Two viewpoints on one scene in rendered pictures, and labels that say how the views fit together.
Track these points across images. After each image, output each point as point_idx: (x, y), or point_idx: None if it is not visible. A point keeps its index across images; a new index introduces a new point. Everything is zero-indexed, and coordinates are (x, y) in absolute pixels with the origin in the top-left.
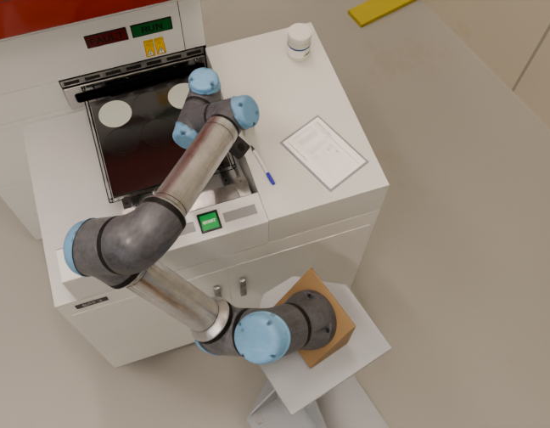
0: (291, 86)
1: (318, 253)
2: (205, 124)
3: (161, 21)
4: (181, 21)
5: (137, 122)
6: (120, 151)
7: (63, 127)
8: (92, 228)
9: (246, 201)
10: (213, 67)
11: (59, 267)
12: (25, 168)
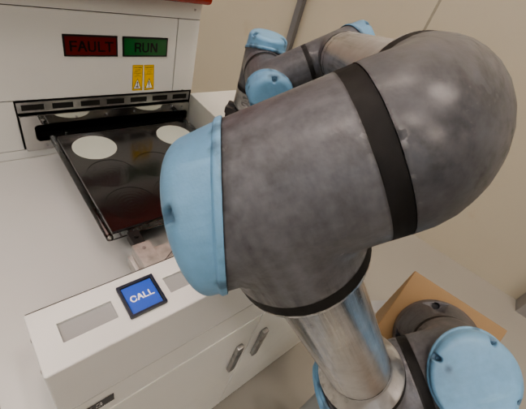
0: None
1: None
2: (337, 36)
3: (157, 41)
4: (176, 49)
5: (126, 155)
6: (111, 182)
7: (12, 172)
8: (292, 94)
9: None
10: (204, 105)
11: (36, 348)
12: None
